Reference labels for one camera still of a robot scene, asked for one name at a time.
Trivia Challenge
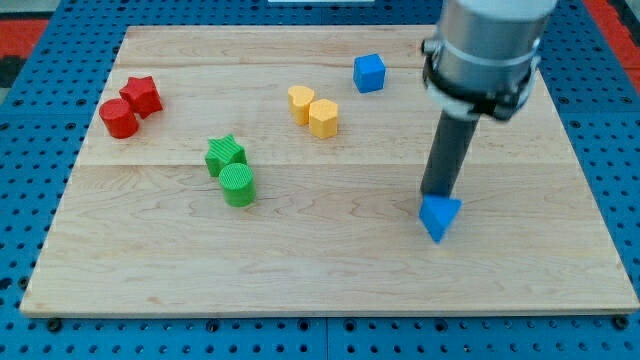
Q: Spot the blue cube block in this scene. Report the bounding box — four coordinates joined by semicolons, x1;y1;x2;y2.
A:
353;53;386;93

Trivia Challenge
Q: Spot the yellow hexagon block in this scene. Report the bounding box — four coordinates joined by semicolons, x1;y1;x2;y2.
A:
309;99;339;139

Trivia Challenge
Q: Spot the green star block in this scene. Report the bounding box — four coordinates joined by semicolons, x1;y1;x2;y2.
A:
204;134;247;177

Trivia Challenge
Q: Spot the green cylinder block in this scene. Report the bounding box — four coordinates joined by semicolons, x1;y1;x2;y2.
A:
218;163;256;207

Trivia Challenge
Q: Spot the red star block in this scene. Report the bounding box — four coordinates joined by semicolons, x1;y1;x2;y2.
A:
119;76;163;119

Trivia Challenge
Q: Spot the light wooden board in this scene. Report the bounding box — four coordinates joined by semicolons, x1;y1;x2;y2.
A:
20;25;639;318

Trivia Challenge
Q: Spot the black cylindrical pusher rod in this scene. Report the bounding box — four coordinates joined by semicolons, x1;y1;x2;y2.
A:
420;111;479;197

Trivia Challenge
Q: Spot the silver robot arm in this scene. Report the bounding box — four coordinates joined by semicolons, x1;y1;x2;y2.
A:
422;0;557;121

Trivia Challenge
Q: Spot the yellow heart block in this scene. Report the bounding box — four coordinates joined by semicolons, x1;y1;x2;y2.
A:
287;85;316;125

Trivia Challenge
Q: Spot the red cylinder block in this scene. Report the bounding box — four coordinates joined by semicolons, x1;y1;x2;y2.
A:
98;98;139;139

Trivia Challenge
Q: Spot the blue triangle block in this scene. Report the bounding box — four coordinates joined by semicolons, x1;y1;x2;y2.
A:
419;195;462;244

